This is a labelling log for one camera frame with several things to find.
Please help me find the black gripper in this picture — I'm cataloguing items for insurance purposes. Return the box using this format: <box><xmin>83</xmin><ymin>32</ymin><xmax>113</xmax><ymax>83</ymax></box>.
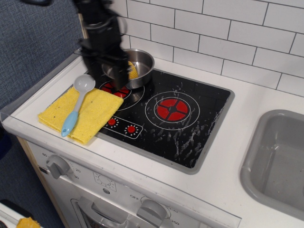
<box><xmin>79</xmin><ymin>18</ymin><xmax>129</xmax><ymax>90</ymax></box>

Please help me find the yellow toy corn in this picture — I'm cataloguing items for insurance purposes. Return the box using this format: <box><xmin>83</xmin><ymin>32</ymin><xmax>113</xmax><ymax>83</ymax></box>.
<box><xmin>128</xmin><ymin>61</ymin><xmax>138</xmax><ymax>80</ymax></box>

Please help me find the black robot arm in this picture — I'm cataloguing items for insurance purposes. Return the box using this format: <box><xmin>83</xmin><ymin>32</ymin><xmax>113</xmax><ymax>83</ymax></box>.
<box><xmin>74</xmin><ymin>0</ymin><xmax>129</xmax><ymax>90</ymax></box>

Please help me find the small steel pot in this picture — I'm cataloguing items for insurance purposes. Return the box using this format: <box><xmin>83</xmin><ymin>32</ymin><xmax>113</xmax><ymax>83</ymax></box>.
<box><xmin>101</xmin><ymin>48</ymin><xmax>155</xmax><ymax>90</ymax></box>

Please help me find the yellow folded cloth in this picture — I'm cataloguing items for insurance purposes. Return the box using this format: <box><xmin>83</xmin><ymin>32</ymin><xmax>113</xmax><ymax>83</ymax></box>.
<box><xmin>38</xmin><ymin>87</ymin><xmax>124</xmax><ymax>145</ymax></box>

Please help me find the left red stove knob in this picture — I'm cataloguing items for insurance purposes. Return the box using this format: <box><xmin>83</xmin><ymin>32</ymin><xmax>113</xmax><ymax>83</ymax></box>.
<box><xmin>107</xmin><ymin>118</ymin><xmax>116</xmax><ymax>126</ymax></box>

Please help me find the red stove knob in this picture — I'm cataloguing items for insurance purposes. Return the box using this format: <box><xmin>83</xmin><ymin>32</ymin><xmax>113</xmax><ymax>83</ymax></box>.
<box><xmin>127</xmin><ymin>125</ymin><xmax>136</xmax><ymax>134</ymax></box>
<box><xmin>107</xmin><ymin>118</ymin><xmax>116</xmax><ymax>126</ymax></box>

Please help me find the right red stove knob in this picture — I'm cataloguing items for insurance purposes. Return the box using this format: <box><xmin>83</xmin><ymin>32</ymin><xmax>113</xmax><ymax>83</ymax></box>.
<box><xmin>127</xmin><ymin>125</ymin><xmax>136</xmax><ymax>134</ymax></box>

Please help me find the black toy stovetop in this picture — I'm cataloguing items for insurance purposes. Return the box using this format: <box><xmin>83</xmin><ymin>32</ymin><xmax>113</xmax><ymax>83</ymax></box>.
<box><xmin>96</xmin><ymin>70</ymin><xmax>235</xmax><ymax>174</ymax></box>

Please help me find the left grey oven dial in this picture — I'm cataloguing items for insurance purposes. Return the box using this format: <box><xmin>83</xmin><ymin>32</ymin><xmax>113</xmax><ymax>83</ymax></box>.
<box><xmin>46</xmin><ymin>155</ymin><xmax>70</xmax><ymax>180</ymax></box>

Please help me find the grey oven dial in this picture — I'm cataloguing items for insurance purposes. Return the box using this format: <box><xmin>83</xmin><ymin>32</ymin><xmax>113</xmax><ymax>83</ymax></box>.
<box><xmin>46</xmin><ymin>155</ymin><xmax>70</xmax><ymax>180</ymax></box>
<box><xmin>136</xmin><ymin>199</ymin><xmax>167</xmax><ymax>228</ymax></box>

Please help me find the white toy oven front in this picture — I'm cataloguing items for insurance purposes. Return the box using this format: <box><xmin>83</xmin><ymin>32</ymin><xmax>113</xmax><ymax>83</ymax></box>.
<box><xmin>28</xmin><ymin>143</ymin><xmax>241</xmax><ymax>228</ymax></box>

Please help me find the right grey oven dial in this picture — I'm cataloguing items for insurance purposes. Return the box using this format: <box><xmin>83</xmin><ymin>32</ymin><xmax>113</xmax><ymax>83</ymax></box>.
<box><xmin>136</xmin><ymin>199</ymin><xmax>167</xmax><ymax>228</ymax></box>

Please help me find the yellow object at corner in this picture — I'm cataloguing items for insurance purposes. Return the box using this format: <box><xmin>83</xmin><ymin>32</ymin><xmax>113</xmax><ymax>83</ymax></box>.
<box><xmin>16</xmin><ymin>217</ymin><xmax>41</xmax><ymax>228</ymax></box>

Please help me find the grey sink basin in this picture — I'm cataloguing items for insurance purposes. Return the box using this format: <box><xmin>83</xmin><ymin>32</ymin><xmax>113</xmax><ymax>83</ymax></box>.
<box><xmin>240</xmin><ymin>110</ymin><xmax>304</xmax><ymax>220</ymax></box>

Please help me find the grey spoon with blue handle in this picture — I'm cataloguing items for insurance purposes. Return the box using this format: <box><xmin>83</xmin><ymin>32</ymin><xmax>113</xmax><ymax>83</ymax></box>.
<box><xmin>61</xmin><ymin>74</ymin><xmax>95</xmax><ymax>137</ymax></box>

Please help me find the wooden side post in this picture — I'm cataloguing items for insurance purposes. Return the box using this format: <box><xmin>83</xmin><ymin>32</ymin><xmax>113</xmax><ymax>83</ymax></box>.
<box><xmin>78</xmin><ymin>13</ymin><xmax>88</xmax><ymax>39</ymax></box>

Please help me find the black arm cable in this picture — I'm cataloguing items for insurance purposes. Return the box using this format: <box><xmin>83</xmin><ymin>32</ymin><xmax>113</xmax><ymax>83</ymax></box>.
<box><xmin>117</xmin><ymin>15</ymin><xmax>129</xmax><ymax>38</ymax></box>

